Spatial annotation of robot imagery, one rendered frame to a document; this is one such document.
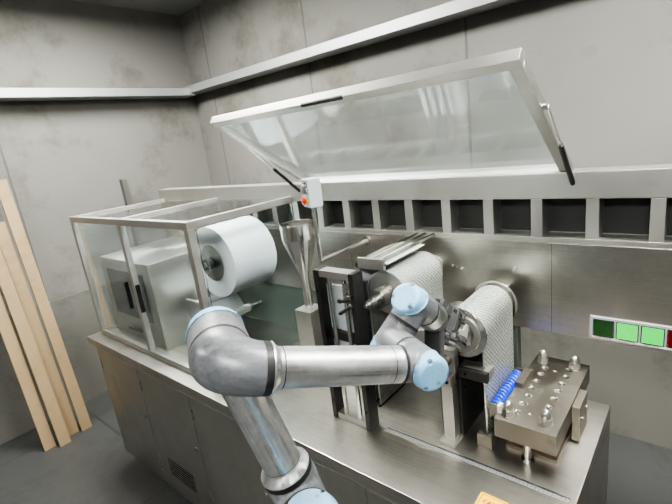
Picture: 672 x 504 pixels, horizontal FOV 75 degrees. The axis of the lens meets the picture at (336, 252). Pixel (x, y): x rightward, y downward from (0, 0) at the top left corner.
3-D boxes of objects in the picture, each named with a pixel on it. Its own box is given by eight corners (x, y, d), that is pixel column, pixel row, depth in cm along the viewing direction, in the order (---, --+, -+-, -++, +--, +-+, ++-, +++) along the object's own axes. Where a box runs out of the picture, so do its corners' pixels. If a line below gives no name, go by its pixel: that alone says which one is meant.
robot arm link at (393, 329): (380, 367, 92) (408, 323, 93) (359, 346, 103) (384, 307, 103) (405, 382, 95) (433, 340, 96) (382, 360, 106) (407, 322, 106)
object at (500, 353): (484, 408, 127) (482, 350, 123) (512, 370, 144) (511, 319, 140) (486, 408, 127) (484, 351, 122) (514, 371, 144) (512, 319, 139)
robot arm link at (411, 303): (380, 304, 100) (401, 273, 100) (402, 319, 108) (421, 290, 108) (405, 321, 94) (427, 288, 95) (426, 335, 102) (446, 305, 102)
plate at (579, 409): (571, 439, 126) (571, 406, 123) (579, 420, 133) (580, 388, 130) (581, 442, 124) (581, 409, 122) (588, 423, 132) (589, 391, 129)
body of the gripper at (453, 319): (468, 314, 116) (451, 299, 107) (460, 346, 113) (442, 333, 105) (442, 310, 121) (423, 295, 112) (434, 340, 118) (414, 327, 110)
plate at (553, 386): (494, 435, 123) (493, 417, 121) (537, 369, 152) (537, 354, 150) (556, 457, 113) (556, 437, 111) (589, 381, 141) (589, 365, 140)
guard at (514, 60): (202, 135, 160) (208, 117, 161) (301, 194, 201) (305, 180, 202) (524, 76, 87) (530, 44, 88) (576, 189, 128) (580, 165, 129)
